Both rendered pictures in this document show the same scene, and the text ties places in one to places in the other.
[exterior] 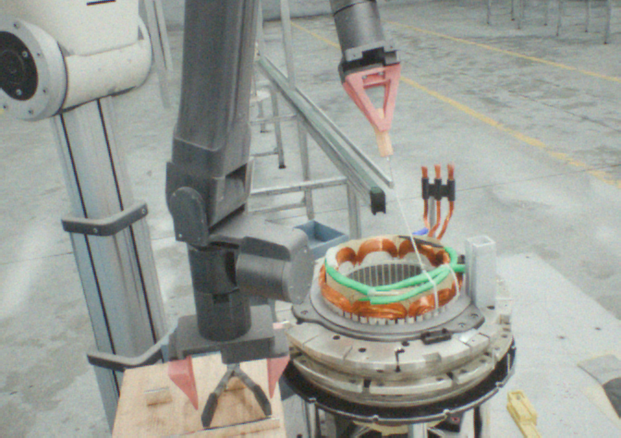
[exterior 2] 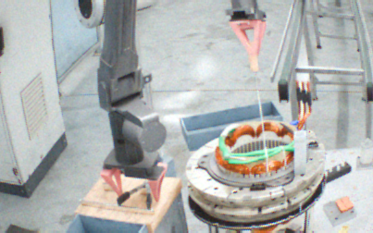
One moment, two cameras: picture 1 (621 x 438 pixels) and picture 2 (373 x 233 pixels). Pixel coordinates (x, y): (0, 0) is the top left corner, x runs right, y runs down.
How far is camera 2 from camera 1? 67 cm
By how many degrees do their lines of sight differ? 25
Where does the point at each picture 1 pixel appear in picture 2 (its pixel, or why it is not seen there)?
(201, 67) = (108, 30)
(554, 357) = not seen: outside the picture
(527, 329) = not seen: outside the picture
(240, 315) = (132, 153)
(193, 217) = (104, 97)
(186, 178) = (103, 78)
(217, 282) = (118, 132)
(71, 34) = not seen: outside the picture
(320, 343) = (197, 180)
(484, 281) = (299, 159)
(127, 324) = not seen: hidden behind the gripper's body
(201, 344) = (114, 163)
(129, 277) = not seen: hidden behind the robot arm
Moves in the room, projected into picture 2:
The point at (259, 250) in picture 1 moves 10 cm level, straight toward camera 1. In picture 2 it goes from (131, 119) to (110, 145)
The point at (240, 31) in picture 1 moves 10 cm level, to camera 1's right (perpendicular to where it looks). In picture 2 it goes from (122, 16) to (173, 13)
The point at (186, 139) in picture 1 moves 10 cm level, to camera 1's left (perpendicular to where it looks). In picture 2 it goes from (103, 59) to (65, 61)
